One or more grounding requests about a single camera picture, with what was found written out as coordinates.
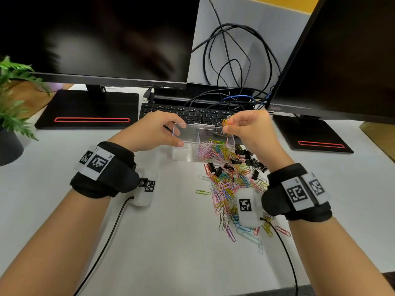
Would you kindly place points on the person's right hand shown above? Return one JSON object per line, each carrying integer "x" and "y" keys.
{"x": 259, "y": 135}

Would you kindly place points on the person's left hand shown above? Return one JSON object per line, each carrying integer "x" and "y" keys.
{"x": 148, "y": 132}

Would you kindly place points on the pile of black binder clips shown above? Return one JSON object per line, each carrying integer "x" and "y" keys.
{"x": 247, "y": 157}

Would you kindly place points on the small bunch of paper clips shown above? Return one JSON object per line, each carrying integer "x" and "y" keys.
{"x": 225, "y": 122}

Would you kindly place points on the clear plastic divided box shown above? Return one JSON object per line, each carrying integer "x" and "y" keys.
{"x": 185, "y": 135}

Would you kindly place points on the heap of sorted paper clips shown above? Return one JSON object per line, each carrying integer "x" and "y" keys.
{"x": 213, "y": 151}

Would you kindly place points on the pile of colourful paper clips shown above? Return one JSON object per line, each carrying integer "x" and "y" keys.
{"x": 225, "y": 188}

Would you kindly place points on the single green paper clip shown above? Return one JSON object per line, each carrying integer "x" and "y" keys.
{"x": 203, "y": 192}

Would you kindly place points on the person's right forearm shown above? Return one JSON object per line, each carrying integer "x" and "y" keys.
{"x": 336, "y": 265}

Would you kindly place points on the person's left forearm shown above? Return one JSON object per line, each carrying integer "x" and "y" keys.
{"x": 46, "y": 252}

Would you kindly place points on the brown cardboard box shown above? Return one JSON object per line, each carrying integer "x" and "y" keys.
{"x": 382, "y": 138}
{"x": 31, "y": 101}

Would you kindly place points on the black usb plug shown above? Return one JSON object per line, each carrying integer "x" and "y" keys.
{"x": 147, "y": 94}

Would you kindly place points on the black keyboard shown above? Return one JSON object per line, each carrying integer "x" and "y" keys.
{"x": 191, "y": 114}

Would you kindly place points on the black monitor stand red stripe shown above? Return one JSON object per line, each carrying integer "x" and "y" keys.
{"x": 92, "y": 107}
{"x": 308, "y": 132}

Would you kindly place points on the grey desk partition panel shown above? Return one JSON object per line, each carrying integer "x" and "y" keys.
{"x": 197, "y": 70}

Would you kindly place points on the lilac cup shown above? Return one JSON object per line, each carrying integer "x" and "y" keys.
{"x": 52, "y": 87}

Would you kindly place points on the black computer monitor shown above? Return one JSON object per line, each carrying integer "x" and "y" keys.
{"x": 339, "y": 55}
{"x": 92, "y": 33}

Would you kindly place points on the green plant in black pot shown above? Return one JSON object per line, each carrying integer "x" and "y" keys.
{"x": 12, "y": 117}

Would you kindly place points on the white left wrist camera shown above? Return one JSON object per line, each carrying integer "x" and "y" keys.
{"x": 145, "y": 198}

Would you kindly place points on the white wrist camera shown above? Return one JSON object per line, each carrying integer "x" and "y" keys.
{"x": 248, "y": 220}
{"x": 145, "y": 198}

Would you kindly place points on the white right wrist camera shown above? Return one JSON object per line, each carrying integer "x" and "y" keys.
{"x": 248, "y": 220}

